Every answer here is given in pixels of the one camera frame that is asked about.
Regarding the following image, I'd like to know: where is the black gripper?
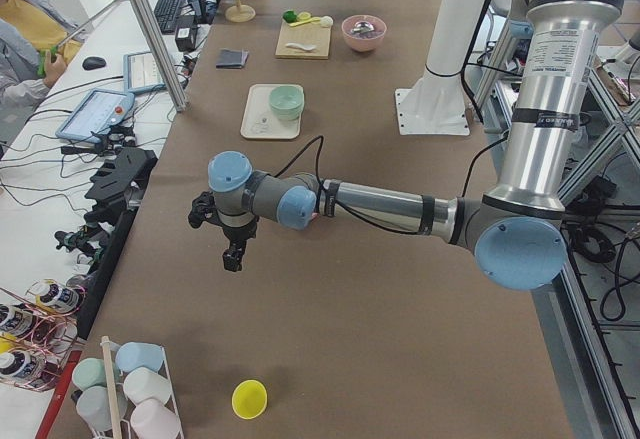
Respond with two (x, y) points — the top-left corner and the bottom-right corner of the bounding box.
(188, 192), (258, 272)

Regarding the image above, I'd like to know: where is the white ceramic spoon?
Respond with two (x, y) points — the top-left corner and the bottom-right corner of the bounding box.
(285, 42), (317, 52)

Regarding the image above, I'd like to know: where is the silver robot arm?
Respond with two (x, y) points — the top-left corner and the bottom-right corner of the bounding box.
(188, 0), (624, 290)

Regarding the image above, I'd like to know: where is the green bowl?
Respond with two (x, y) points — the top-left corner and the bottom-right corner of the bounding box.
(269, 85), (304, 121)

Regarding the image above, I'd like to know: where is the pink bowl with ice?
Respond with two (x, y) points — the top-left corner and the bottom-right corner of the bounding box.
(341, 14), (387, 52)

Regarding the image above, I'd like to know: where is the black tool stand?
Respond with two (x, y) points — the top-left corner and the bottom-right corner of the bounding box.
(54, 147), (158, 340)

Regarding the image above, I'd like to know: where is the cream rabbit tray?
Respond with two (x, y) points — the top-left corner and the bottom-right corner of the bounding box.
(240, 84), (304, 140)

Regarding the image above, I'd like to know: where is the yellow plastic cup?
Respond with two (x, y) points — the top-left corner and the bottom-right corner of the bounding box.
(231, 379), (268, 420)

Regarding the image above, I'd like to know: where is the blue cup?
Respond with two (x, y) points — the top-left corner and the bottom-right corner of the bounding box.
(115, 342), (164, 373)

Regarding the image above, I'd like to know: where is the white cup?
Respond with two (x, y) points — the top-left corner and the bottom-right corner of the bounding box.
(123, 367), (172, 405)

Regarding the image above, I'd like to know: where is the pink cup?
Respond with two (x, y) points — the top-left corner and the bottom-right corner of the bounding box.
(130, 398), (181, 439)

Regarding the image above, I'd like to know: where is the green cup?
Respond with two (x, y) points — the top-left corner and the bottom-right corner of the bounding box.
(71, 358), (107, 391)

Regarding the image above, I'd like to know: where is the blue teach pendant tablet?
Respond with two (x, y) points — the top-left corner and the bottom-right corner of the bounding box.
(55, 89), (135, 143)

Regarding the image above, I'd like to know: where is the grey folded cloth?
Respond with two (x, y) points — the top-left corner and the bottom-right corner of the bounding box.
(216, 48), (249, 69)

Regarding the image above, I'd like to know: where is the grey cup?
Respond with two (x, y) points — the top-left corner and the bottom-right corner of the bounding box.
(76, 385), (112, 432)

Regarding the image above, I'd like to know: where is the black power adapter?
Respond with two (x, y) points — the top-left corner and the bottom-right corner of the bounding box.
(174, 14), (198, 52)

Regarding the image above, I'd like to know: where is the wooden cutting board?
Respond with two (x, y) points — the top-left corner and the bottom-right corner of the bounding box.
(275, 22), (332, 60)

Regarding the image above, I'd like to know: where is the black computer mouse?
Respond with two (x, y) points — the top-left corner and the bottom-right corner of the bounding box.
(82, 56), (106, 71)

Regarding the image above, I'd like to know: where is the green lime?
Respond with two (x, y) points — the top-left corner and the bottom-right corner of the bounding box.
(282, 10), (297, 23)

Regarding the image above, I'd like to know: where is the yellow plastic knife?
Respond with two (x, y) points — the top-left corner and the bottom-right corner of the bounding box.
(288, 17), (322, 27)

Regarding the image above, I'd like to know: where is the white steamed bun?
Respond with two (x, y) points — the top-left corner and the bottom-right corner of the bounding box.
(319, 16), (333, 28)

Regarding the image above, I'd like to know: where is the black keyboard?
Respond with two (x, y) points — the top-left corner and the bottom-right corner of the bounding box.
(153, 0), (186, 35)

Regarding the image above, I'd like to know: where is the metal ice scoop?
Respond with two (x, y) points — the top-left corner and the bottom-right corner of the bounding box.
(349, 20), (378, 39)

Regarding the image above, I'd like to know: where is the seated person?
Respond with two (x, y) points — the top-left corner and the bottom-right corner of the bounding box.
(1, 0), (87, 108)

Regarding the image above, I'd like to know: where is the copper wire bottle rack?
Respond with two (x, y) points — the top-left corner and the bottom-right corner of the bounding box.
(1, 279), (86, 392)

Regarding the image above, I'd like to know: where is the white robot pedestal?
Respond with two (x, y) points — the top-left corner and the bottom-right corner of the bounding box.
(396, 0), (491, 136)

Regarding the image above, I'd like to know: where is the aluminium frame post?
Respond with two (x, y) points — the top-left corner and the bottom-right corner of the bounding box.
(129, 0), (187, 113)

